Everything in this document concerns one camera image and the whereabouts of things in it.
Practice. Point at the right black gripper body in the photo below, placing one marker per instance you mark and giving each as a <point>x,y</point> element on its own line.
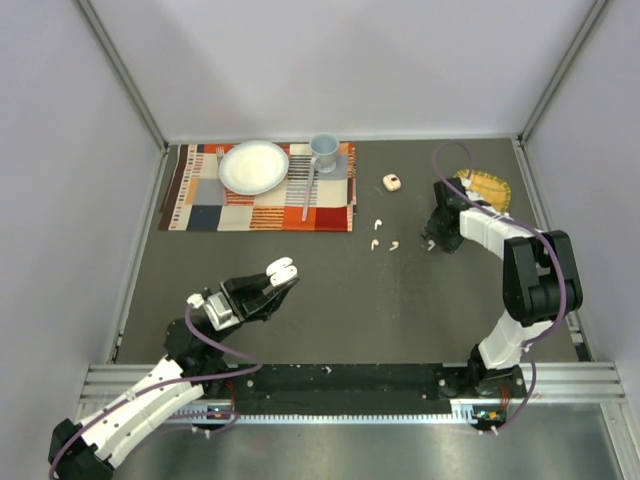
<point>445,238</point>

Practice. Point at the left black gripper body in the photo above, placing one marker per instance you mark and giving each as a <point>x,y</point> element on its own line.
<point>236,305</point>

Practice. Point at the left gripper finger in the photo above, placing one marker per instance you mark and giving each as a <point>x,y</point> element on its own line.
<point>272,298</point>
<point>246,287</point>

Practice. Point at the white earbud case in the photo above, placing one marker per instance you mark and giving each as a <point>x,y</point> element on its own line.
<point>281,271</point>

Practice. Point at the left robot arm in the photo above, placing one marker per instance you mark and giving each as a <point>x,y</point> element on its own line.
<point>195,364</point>

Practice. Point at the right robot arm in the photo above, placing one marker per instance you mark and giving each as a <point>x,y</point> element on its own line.
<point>540,285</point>

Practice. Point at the pink earbud case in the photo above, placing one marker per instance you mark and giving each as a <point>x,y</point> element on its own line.
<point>391,182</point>

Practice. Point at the yellow woven basket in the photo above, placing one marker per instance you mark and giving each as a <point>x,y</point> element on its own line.
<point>495,191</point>

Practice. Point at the patchwork placemat cloth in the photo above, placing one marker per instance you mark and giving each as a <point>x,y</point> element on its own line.
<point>197,201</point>

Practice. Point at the white plate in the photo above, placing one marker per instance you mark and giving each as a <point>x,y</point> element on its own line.
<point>253,167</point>

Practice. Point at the light blue cup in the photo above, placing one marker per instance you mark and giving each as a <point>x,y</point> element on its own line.
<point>324,151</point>

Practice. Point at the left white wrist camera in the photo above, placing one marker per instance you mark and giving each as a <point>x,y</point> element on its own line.
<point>217,309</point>

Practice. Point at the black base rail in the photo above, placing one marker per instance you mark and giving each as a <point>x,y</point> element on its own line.
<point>368,389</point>

